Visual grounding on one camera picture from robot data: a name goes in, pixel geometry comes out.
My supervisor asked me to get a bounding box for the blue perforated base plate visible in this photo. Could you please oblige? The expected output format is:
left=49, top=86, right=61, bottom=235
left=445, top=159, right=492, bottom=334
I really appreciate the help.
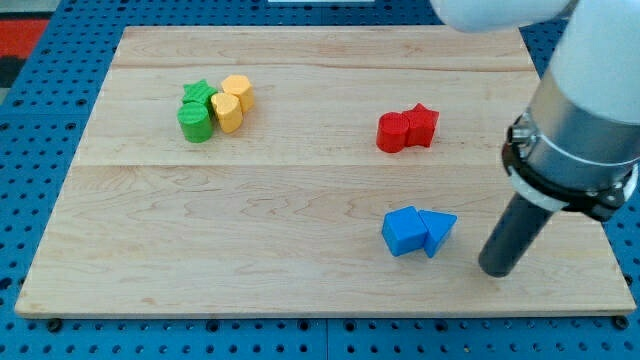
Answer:
left=1, top=0, right=639, bottom=359

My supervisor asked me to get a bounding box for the wooden board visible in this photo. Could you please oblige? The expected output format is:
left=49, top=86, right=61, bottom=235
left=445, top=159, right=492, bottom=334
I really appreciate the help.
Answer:
left=15, top=26, right=636, bottom=319

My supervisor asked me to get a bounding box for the yellow heart block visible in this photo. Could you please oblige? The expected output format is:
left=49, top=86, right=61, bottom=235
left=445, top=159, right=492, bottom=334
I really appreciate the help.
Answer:
left=211, top=93, right=244, bottom=133

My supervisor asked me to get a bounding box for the blue triangle block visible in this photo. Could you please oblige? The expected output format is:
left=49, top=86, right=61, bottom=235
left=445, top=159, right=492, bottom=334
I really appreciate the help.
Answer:
left=418, top=210, right=458, bottom=258

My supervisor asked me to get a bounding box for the green cylinder block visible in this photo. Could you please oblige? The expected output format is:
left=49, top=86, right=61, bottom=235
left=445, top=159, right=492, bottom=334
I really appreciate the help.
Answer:
left=177, top=102, right=213, bottom=143

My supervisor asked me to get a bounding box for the red star block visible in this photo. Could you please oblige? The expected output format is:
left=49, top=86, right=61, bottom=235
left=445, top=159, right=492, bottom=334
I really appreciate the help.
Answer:
left=401, top=103, right=439, bottom=148

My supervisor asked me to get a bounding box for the blue cube block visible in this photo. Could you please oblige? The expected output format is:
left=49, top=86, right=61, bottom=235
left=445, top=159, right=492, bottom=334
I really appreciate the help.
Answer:
left=381, top=206, right=428, bottom=257

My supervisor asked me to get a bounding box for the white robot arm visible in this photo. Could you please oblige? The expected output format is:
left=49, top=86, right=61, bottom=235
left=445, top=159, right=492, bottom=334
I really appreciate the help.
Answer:
left=432, top=0, right=639, bottom=221

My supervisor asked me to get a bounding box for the yellow hexagon block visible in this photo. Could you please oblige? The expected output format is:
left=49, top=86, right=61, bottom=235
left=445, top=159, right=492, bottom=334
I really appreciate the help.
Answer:
left=221, top=74, right=255, bottom=113

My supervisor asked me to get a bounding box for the red cylinder block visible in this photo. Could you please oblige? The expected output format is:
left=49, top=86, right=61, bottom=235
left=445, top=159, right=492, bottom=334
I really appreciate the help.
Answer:
left=376, top=112, right=409, bottom=153

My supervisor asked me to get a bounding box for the green star block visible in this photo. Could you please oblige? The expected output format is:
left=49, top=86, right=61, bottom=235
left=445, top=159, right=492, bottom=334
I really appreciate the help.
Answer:
left=182, top=79, right=218, bottom=116

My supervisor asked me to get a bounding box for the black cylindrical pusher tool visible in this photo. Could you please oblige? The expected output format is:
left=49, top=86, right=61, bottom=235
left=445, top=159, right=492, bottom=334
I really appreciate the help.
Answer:
left=478, top=193, right=553, bottom=278

